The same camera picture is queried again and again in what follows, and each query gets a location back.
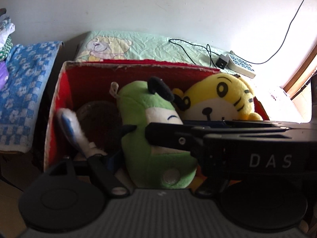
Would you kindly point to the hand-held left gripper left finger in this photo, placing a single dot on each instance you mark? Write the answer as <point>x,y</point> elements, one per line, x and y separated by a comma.
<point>112,161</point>

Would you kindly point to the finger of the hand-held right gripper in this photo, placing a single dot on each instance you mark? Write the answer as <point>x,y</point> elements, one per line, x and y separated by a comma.
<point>171,136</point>
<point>235,124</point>

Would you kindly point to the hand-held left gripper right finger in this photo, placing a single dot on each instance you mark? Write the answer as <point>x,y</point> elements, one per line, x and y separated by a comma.
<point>213,186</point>

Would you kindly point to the green cow plush toy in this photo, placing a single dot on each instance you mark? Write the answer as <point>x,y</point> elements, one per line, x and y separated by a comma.
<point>153,166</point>

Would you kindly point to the yellow tiger plush toy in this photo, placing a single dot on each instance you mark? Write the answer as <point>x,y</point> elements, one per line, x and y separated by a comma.
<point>210,99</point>

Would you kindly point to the red cardboard box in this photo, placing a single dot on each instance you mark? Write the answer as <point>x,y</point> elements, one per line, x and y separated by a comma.
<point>99,81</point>

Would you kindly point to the dark brown round object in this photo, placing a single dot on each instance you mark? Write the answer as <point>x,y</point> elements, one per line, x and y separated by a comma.
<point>99,124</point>

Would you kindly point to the cream power strip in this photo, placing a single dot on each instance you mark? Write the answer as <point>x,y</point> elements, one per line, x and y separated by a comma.
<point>241,65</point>

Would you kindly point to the black power adapter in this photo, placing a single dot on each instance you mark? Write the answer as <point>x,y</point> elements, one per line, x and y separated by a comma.
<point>222,61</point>

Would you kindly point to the bear print bed sheet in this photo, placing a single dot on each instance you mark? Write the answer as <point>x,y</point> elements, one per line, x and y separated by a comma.
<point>148,47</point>

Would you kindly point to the blue checkered towel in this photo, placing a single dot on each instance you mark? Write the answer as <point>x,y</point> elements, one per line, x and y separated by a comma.
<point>24,84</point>

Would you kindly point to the purple cloth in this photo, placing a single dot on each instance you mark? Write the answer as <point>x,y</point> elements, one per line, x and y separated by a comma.
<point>3,75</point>

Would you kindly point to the stack of folded clothes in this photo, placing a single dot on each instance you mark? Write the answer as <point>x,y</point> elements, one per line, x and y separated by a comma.
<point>6,34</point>

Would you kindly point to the wooden frame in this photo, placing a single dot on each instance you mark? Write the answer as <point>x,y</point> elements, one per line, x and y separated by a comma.
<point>301,72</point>

